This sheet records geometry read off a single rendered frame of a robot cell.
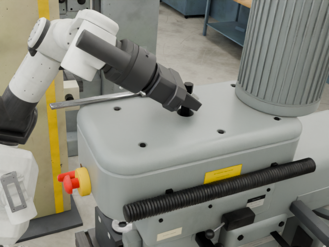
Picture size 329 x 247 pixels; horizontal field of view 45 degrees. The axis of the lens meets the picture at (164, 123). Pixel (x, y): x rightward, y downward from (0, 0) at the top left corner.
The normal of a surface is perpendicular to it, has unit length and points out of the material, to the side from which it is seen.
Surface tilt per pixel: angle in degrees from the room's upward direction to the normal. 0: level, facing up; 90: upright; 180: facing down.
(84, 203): 0
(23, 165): 58
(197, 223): 90
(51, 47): 98
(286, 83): 90
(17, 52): 90
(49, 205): 90
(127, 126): 0
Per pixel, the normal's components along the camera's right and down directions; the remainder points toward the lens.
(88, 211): 0.07, -0.85
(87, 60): 0.34, 0.25
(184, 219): 0.42, 0.50
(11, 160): 0.62, -0.08
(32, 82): 0.19, 0.62
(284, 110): -0.10, 0.51
